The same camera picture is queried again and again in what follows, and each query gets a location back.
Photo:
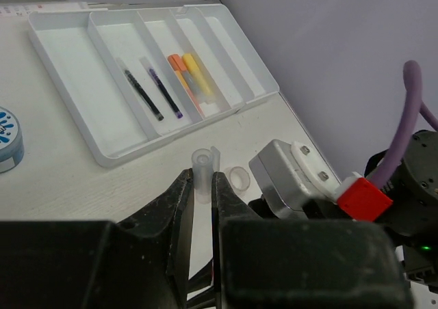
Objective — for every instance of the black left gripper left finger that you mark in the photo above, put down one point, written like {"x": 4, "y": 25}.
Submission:
{"x": 142, "y": 261}

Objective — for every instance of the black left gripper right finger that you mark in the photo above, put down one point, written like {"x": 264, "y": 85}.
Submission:
{"x": 286, "y": 263}

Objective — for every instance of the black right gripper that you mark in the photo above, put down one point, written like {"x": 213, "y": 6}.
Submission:
{"x": 313, "y": 209}

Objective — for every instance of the small clear tape roll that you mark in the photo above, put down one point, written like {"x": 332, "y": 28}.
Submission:
{"x": 239, "y": 179}

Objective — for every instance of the clear pen cap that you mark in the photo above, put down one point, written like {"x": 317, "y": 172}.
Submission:
{"x": 204, "y": 163}

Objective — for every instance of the black gel pen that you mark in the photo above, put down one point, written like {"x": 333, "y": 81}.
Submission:
{"x": 139, "y": 89}

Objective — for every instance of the blue gel pen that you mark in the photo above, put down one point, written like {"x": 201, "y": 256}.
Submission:
{"x": 151, "y": 71}

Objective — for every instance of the blue jar with label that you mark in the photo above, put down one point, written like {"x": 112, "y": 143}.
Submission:
{"x": 11, "y": 141}

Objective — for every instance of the orange marker pen body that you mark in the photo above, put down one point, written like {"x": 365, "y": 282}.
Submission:
{"x": 177, "y": 64}

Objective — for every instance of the white divided organizer tray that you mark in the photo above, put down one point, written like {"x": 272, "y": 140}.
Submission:
{"x": 79, "y": 51}

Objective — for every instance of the yellow highlighter in tray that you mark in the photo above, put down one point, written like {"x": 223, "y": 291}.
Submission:
{"x": 195, "y": 71}

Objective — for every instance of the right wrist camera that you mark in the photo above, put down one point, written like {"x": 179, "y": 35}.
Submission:
{"x": 289, "y": 175}

